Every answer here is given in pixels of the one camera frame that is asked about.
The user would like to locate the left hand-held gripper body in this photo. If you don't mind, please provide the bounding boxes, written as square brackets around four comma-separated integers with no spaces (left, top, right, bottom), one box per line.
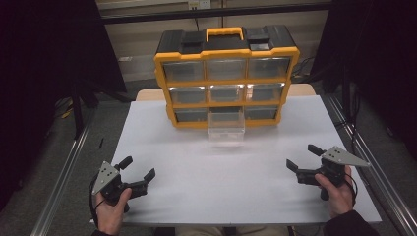
[91,160,149,207]

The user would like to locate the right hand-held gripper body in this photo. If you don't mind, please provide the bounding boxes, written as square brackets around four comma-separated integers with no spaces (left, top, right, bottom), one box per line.
[295,146,372,189]

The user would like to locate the person's left hand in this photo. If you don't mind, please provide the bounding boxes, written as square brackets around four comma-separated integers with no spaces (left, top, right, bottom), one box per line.
[94,188,133,236]

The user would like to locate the person's right hand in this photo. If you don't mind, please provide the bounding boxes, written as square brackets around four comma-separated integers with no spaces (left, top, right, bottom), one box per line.
[314,165,356,220]

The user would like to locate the black metal stand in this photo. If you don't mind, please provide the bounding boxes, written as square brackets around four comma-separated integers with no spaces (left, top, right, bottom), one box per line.
[70,82,132,141]

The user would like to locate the transparent small parts drawer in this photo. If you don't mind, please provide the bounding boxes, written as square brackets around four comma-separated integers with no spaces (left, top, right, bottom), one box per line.
[207,109,247,143]

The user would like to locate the grid of clear plastic drawers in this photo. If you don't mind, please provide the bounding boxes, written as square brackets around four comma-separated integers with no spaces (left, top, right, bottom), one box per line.
[162,57,292,123]

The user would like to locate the black curtain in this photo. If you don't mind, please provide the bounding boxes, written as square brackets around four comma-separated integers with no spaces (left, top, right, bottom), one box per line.
[309,0,417,161]
[0,0,128,210]

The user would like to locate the yellow black drawer organizer cabinet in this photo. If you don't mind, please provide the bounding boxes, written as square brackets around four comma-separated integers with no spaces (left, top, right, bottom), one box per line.
[153,25,301,130]

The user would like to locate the black horizontal bar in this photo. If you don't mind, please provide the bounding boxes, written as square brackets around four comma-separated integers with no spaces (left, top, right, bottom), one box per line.
[99,2,332,26]

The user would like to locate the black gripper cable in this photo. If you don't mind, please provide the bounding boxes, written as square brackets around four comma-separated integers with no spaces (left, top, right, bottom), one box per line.
[88,172,106,228]
[343,172,359,202]

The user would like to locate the aluminium floor rail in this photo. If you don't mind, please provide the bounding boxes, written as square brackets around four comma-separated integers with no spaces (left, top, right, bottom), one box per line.
[30,121,94,236]
[326,94,417,236]

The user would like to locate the black floor cables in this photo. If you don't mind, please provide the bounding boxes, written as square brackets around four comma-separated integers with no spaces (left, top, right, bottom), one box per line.
[289,55,318,80]

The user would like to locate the white wall socket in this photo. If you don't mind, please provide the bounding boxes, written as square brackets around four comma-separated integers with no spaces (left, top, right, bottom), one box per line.
[188,0,211,10]

